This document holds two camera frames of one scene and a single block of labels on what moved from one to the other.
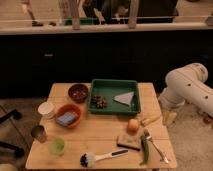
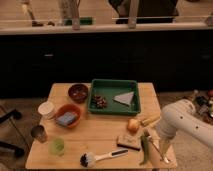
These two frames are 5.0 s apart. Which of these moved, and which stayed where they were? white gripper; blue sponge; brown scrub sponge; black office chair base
Moved: white gripper
Stayed: blue sponge; brown scrub sponge; black office chair base
